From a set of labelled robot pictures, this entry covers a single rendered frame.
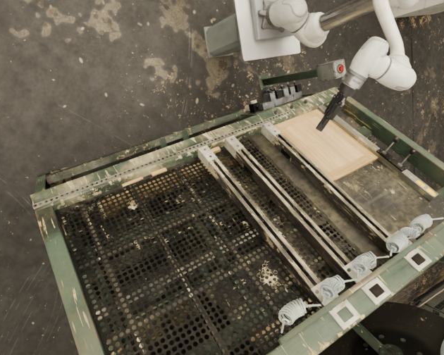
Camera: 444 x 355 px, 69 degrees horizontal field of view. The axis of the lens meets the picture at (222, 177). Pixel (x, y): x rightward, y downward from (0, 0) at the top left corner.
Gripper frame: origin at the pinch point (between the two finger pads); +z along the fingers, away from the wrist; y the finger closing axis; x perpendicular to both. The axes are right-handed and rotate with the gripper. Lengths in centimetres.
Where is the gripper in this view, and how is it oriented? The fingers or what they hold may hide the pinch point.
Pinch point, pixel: (323, 123)
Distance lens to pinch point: 162.7
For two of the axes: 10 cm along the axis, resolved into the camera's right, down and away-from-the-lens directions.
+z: -4.3, 7.6, 4.9
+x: 9.0, 3.9, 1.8
